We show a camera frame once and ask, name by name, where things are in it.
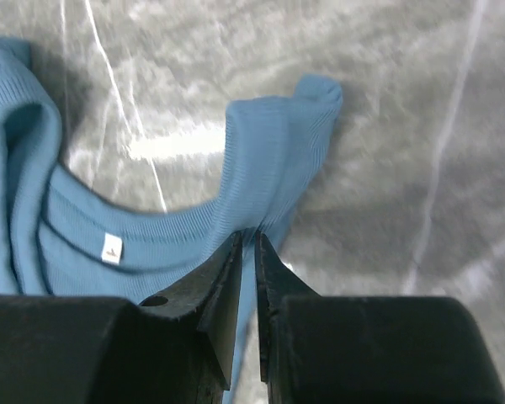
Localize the teal tank top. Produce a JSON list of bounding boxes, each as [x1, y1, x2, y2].
[[0, 36, 343, 378]]

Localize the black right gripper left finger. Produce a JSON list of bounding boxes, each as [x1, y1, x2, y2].
[[140, 231, 242, 390]]

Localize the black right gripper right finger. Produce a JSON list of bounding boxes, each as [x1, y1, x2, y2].
[[254, 231, 319, 383]]

